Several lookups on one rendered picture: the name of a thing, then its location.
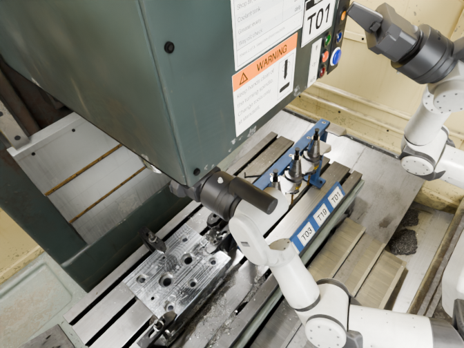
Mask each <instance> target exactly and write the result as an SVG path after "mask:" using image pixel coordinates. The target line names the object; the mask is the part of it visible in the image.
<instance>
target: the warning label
mask: <svg viewBox="0 0 464 348"><path fill-rule="evenodd" d="M297 34H298V33H296V34H294V35H292V36H291V37H289V38H288V39H286V40H285V41H283V42H282V43H280V44H279V45H278V46H276V47H275V48H273V49H272V50H270V51H269V52H267V53H266V54H264V55H263V56H261V57H260V58H258V59H256V60H255V61H254V62H253V63H251V64H249V65H248V66H247V67H245V68H243V69H242V70H241V71H239V72H237V73H236V74H234V75H233V76H232V82H233V101H234V110H235V128H236V137H237V136H238V135H239V134H241V133H242V132H243V131H245V130H246V129H247V128H248V127H250V125H252V124H253V123H254V122H255V121H257V120H258V119H259V118H261V116H263V115H264V114H265V113H266V112H267V111H269V110H270V109H271V108H273V107H274V106H275V105H276V104H277V103H278V102H280V101H281V100H282V99H283V98H285V97H286V96H287V95H288V94H289V93H290V92H292V91H293V76H294V67H295V58H296V43H297Z"/></svg>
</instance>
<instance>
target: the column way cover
mask: <svg viewBox="0 0 464 348"><path fill-rule="evenodd" d="M28 139H29V140H30V141H31V144H29V145H28V146H26V147H24V148H23V149H21V150H19V151H16V150H15V149H14V148H13V147H10V148H8V149H6V150H7V151H8V152H9V154H10V155H11V156H12V158H13V159H14V160H15V162H16V163H18V165H19V166H20V167H21V169H22V170H23V171H24V173H25V174H26V175H27V176H28V177H29V178H30V180H31V181H32V182H33V184H34V185H35V186H36V187H37V188H38V189H39V190H40V191H41V192H42V193H43V194H44V195H45V196H47V198H48V199H49V200H50V201H51V202H52V204H53V205H54V206H55V207H56V209H57V210H58V211H59V212H60V213H61V215H62V216H63V217H64V219H65V220H66V221H67V222H68V223H71V224H72V226H73V227H74V228H75V230H76V231H77V232H78V234H80V236H81V237H82V238H83V239H84V241H85V242H86V243H87V244H88V245H89V246H90V245H91V244H92V243H93V242H95V241H96V240H97V239H99V238H100V237H101V236H103V234H105V233H106V232H107V231H108V230H110V229H111V228H112V227H114V226H115V225H116V224H117V223H118V222H120V221H121V220H122V219H124V218H125V217H126V216H127V215H128V214H129V213H131V212H132V211H134V210H135V209H136V208H137V207H138V206H139V205H140V204H142V203H143V202H145V201H146V200H147V199H148V198H149V197H150V196H152V195H153V194H154V193H156V192H157V191H158V190H160V189H161V188H162V187H163V186H164V185H166V184H167V183H168V182H170V181H171V178H170V177H168V176H167V175H165V174H163V173H156V172H153V171H151V170H149V169H147V168H146V167H145V166H144V165H143V164H142V163H141V161H140V159H139V158H138V156H137V155H136V154H134V153H133V152H132V151H130V150H128V149H127V148H126V147H125V146H123V145H121V144H120V143H119V142H117V141H116V140H114V139H113V138H112V137H110V136H108V135H107V134H105V133H104V132H103V131H101V130H99V129H98V128H97V127H95V126H94V125H92V124H91V123H90V122H88V121H86V120H85V119H84V118H83V117H81V116H79V115H78V114H77V113H75V112H73V113H71V114H69V115H67V116H65V117H64V118H62V119H60V120H59V121H57V122H55V123H53V124H51V125H49V126H47V127H46V128H44V129H42V130H40V131H39V132H37V133H35V134H34V135H31V136H30V137H28Z"/></svg>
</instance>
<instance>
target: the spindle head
mask: <svg viewBox="0 0 464 348"><path fill-rule="evenodd" d="M338 2H339V0H335V6H334V10H333V18H332V23H331V26H330V27H329V28H327V29H326V30H325V31H324V32H322V33H320V34H319V35H318V36H317V37H315V38H314V39H312V40H311V41H310V42H309V43H307V44H305V45H304V46H303V47H301V39H302V27H301V28H299V29H298V30H296V31H295V32H293V33H292V34H290V35H289V36H288V37H286V38H284V39H283V40H282V41H280V42H278V43H277V44H276V45H274V46H272V47H271V48H270V49H268V50H266V51H265V52H263V53H262V54H261V55H259V56H257V57H256V58H255V59H253V60H252V61H250V62H249V63H247V64H246V65H244V66H243V67H241V68H240V69H238V70H235V56H234V45H233V24H232V14H231V0H0V58H1V59H2V61H3V62H4V63H5V64H6V65H7V66H8V67H9V68H11V69H13V70H14V71H15V72H17V73H19V74H20V75H21V76H22V77H24V78H26V79H27V80H28V81H30V82H31V83H33V84H34V85H36V86H37V87H39V88H40V89H42V90H43V91H44V92H46V93H48V94H49V95H50V96H52V97H53V98H55V99H56V100H57V101H59V102H61V103H62V104H63V105H64V106H66V107H68V108H69V109H71V110H72V111H74V112H75V113H77V114H78V115H79V116H81V117H83V118H84V119H85V120H86V121H88V122H90V123H91V124H92V125H94V126H95V127H97V128H98V129H99V130H101V131H103V132H104V133H105V134H107V135H108V136H110V137H112V138H113V139H114V140H116V141H117V142H119V143H120V144H121V145H123V146H125V147H126V148H127V149H128V150H130V151H132V152H133V153H134V154H136V155H138V156H139V157H140V158H142V159H143V160H145V161H146V162H148V163H149V164H150V165H152V166H154V167H155V168H156V169H158V170H159V171H161V172H162V173H163V174H165V175H167V176H168V177H170V178H171V179H172V180H174V181H175V182H177V183H178V184H180V185H181V186H183V187H184V188H185V189H187V190H188V189H189V188H191V187H192V186H193V185H194V184H195V183H196V182H198V181H199V180H200V179H202V178H203V177H204V176H205V175H206V174H207V173H208V172H209V171H211V170H212V169H213V168H214V167H215V166H217V165H218V164H219V163H220V162H221V161H222V160H223V159H225V158H226V157H227V156H228V155H230V154H231V153H232V152H233V151H234V150H235V149H236V148H237V147H239V146H240V145H241V144H242V143H244V142H245V141H246V140H247V139H248V138H250V136H252V135H253V134H254V133H255V132H256V131H258V130H259V129H260V128H261V127H263V126H264V125H265V124H266V123H267V122H268V121H269V120H270V119H272V118H273V117H274V116H275V115H277V114H278V113H279V112H280V111H281V110H282V109H283V108H284V107H286V106H287V105H288V104H289V103H291V102H292V101H293V100H294V99H295V98H296V97H297V96H298V95H300V94H301V93H302V92H303V91H305V90H306V89H307V84H308V78H309V67H310V61H311V50H312V45H313V44H314V43H315V42H317V41H318V40H319V39H321V38H322V42H323V39H324V37H325V35H326V34H327V33H328V32H330V33H331V41H330V43H329V45H328V46H327V47H326V48H324V47H323V45H322V42H321V47H320V56H319V62H318V71H319V70H320V67H321V66H322V65H326V67H327V68H328V63H329V56H330V51H331V43H332V39H333V34H334V26H335V22H336V15H337V10H338ZM296 33H298V34H297V43H296V58H295V67H294V76H293V91H292V92H290V93H289V94H288V95H287V96H286V97H285V98H283V99H282V100H281V101H279V102H278V103H277V104H276V105H275V106H274V107H273V108H271V109H270V110H269V111H267V112H266V113H265V114H264V115H263V116H261V118H259V119H258V120H257V121H255V122H254V123H253V124H252V125H250V127H248V128H247V129H246V130H245V131H243V132H242V133H241V134H239V135H238V136H237V137H236V128H235V110H234V101H233V82H232V76H233V75H234V74H236V73H238V72H239V71H241V70H242V69H243V68H245V67H247V66H248V65H249V64H251V63H253V62H254V61H255V60H256V59H258V58H260V57H261V56H263V55H264V54H266V53H267V52H269V51H270V50H272V49H273V48H275V47H276V46H278V45H279V44H281V43H282V42H283V41H285V40H286V39H288V38H289V37H291V36H292V35H294V34H296ZM325 49H328V50H329V56H328V58H327V60H326V62H325V63H323V64H322V63H320V57H321V54H322V52H323V51H324V50H325ZM318 71H317V76H316V80H317V79H319V78H318ZM326 72H327V69H326Z"/></svg>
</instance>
